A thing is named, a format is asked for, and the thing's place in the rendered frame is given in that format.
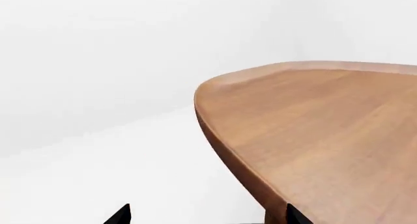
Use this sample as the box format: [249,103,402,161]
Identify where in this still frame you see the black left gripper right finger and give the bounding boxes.
[286,203,313,224]

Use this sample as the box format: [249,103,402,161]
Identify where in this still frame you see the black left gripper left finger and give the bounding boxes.
[103,203,132,224]

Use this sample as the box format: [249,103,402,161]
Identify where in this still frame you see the brown wooden table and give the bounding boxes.
[194,60,417,224]

